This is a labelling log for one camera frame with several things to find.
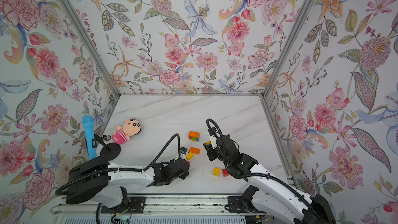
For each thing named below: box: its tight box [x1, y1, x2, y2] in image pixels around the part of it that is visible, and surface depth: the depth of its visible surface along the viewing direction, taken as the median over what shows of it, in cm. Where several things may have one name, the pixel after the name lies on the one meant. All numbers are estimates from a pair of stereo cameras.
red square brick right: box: [221, 168, 230, 178], surface depth 84 cm
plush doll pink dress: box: [111, 117, 142, 145], surface depth 96 cm
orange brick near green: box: [189, 146, 202, 156], surface depth 95 cm
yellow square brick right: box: [212, 166, 221, 177], surface depth 84 cm
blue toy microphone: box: [81, 114, 97, 160], surface depth 74 cm
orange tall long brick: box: [188, 130, 201, 138], surface depth 95 cm
